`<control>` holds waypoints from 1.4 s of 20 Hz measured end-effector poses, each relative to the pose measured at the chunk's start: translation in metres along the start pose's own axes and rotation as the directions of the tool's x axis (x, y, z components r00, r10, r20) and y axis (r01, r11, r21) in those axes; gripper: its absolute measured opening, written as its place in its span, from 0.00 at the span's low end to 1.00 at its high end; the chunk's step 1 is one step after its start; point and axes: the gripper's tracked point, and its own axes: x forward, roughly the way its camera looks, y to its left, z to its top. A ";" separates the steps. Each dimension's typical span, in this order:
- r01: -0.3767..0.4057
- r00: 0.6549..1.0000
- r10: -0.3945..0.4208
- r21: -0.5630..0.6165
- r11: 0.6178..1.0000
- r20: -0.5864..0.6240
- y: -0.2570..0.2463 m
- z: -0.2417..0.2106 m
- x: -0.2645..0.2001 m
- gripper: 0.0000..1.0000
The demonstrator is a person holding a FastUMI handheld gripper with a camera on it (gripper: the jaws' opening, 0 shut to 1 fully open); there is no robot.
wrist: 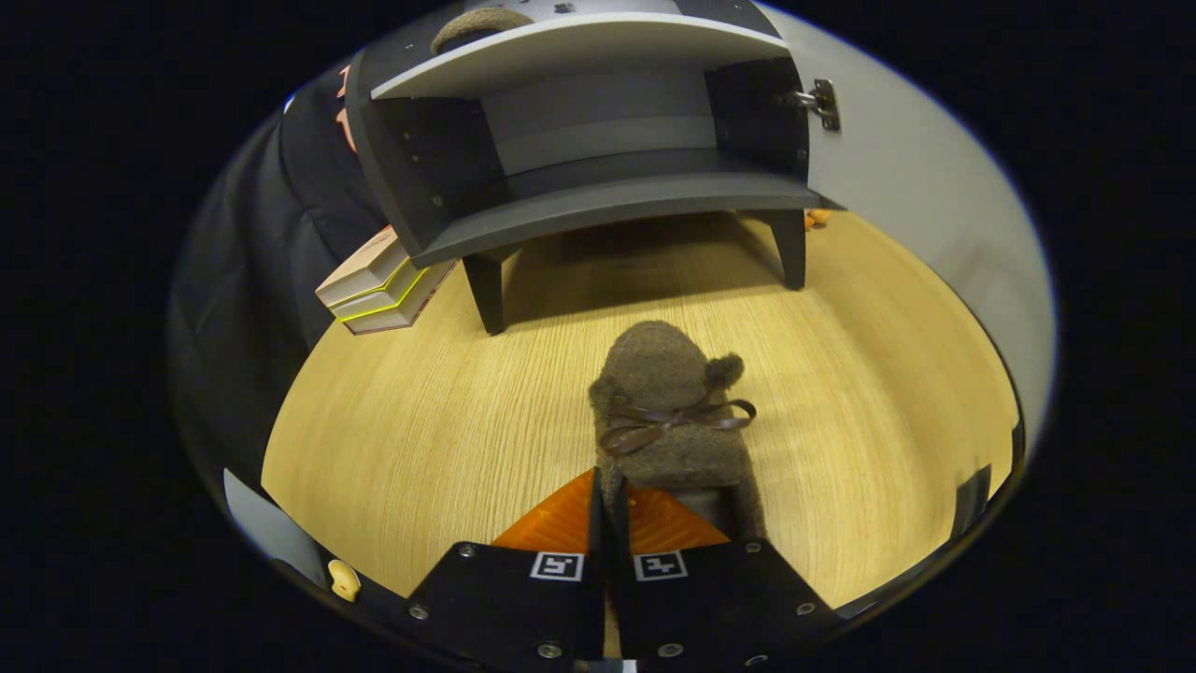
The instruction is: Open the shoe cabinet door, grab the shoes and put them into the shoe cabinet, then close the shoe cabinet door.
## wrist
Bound dark grey shoe cabinet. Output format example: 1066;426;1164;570
346;0;823;336

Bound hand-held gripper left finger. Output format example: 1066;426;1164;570
406;467;608;665

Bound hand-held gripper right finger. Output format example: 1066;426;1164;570
612;481;842;669

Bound metal door hinge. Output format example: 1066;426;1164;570
792;79;842;133

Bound brown fuzzy shoe with bow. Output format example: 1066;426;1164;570
589;321;767;543

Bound black backdrop cloth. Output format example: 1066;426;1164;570
171;65;393;487

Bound dark red cover book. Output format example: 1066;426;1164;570
344;262;457;336

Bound yellow edged book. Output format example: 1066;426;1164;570
332;262;440;323

